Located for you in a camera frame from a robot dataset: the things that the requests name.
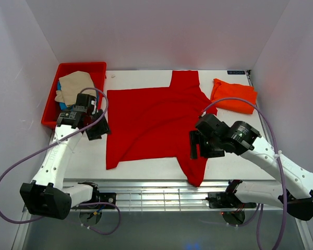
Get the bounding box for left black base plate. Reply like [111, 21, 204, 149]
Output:
[95, 192, 117, 210]

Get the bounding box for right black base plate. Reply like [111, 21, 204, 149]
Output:
[206, 192, 257, 209]

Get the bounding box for red plastic bin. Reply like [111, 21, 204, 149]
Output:
[41, 62, 106, 129]

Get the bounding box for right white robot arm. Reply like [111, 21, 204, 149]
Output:
[190, 115, 313, 221]

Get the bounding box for folded orange t shirt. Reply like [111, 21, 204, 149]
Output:
[210, 78, 258, 115]

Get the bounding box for aluminium rail frame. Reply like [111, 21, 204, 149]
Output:
[11, 69, 313, 250]

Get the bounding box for red t shirt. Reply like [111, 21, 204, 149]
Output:
[105, 70, 211, 187]

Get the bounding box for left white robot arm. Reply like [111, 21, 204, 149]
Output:
[20, 109, 110, 220]

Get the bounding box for blue folded t shirt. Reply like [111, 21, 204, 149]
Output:
[55, 81, 75, 110]

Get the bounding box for blue table label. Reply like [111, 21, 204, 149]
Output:
[227, 70, 246, 75]

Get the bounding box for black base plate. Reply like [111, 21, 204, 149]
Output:
[206, 192, 257, 209]
[95, 192, 117, 210]

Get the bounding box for beige folded t shirt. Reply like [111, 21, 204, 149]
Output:
[59, 71, 94, 103]

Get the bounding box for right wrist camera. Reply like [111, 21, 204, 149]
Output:
[195, 114, 230, 139]

